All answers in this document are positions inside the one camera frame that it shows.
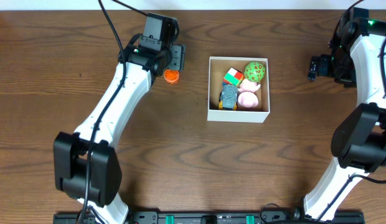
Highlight yellow grey toy car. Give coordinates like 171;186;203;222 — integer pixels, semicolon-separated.
218;85;238;111

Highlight orange round cap toy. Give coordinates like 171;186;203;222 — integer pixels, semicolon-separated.
163;69;180;85

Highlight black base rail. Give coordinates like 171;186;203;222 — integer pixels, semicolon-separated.
53;210;365;224

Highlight multicolour puzzle cube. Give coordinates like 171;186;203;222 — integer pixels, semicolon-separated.
222;68;244;87

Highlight white cardboard box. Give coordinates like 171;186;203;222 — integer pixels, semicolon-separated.
207;57;270;123

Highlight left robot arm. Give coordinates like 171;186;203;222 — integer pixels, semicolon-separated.
54;13;186;223

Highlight pink white duck toy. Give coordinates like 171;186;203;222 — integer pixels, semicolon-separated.
237;79;261;108

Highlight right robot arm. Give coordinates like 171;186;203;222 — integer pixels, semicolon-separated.
294;4;386;223

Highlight green ball with red numbers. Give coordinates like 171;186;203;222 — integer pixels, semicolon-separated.
244;61;266;83

